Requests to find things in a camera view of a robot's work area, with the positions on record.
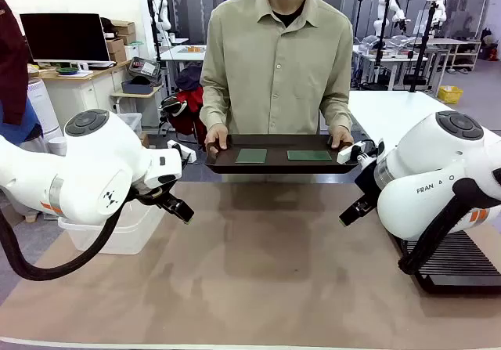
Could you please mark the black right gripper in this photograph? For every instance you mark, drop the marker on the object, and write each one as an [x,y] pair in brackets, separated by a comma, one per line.
[370,185]

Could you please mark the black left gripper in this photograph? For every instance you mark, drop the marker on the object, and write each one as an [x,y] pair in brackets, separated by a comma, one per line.
[154,191]

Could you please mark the wide green PCB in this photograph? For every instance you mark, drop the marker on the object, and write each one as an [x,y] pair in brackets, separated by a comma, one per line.
[309,155]

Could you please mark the squarish green PCB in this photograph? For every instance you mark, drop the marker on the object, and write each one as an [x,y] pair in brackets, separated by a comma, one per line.
[251,156]

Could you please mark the dark brown serving tray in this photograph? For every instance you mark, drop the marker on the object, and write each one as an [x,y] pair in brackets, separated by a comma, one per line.
[278,168]

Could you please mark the person's left forearm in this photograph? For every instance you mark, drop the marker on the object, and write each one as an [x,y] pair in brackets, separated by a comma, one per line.
[336,109]

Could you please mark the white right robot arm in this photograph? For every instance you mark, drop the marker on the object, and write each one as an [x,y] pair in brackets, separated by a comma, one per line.
[430,150]

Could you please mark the person's right forearm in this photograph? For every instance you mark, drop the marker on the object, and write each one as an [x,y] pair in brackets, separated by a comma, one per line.
[214,109]

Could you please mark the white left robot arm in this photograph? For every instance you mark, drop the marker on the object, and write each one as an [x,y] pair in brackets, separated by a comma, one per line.
[98,162]

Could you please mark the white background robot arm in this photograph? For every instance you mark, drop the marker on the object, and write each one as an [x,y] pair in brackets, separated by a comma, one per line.
[163,13]
[381,15]
[438,11]

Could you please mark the stacked cardboard boxes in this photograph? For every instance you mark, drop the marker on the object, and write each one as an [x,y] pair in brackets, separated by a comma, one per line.
[117,44]

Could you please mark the person's left hand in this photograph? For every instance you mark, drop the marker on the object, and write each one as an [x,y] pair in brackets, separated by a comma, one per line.
[340,136]

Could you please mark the person's right hand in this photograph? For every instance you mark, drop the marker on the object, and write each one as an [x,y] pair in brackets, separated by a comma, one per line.
[217,134]

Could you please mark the clear plastic bin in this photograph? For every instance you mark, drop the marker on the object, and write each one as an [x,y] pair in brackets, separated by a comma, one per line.
[129,236]

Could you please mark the red backpack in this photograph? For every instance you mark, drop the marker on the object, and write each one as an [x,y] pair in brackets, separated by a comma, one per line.
[189,111]

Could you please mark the black slotted PCB rack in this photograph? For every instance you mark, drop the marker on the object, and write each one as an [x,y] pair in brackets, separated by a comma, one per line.
[462,264]

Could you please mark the dark grey shallow bin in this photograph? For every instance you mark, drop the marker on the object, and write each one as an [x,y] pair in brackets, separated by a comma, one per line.
[137,87]

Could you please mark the white cylinder device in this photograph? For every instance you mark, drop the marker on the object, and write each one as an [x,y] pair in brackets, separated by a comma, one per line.
[58,145]

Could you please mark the yellow plastic basket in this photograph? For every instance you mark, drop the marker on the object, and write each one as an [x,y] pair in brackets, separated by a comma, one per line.
[450,94]

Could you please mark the wood-topped white desk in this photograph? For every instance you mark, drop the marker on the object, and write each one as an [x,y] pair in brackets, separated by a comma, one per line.
[78,91]

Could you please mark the small white background table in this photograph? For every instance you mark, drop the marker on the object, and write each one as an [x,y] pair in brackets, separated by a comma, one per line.
[184,52]

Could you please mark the beige button shirt torso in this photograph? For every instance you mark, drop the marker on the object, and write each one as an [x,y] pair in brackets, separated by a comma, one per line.
[278,64]

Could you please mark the white air purifier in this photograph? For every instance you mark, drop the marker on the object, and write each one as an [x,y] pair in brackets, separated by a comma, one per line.
[41,107]

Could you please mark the black tripod stand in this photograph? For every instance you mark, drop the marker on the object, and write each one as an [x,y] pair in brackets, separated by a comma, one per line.
[424,48]

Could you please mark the black computer monitor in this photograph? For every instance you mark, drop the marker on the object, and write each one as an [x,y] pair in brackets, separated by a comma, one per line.
[64,37]

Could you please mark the person in maroon top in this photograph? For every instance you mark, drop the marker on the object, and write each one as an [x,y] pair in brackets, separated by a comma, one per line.
[11,60]

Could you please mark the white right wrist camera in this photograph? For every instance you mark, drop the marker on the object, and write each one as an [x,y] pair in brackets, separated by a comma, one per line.
[348,152]

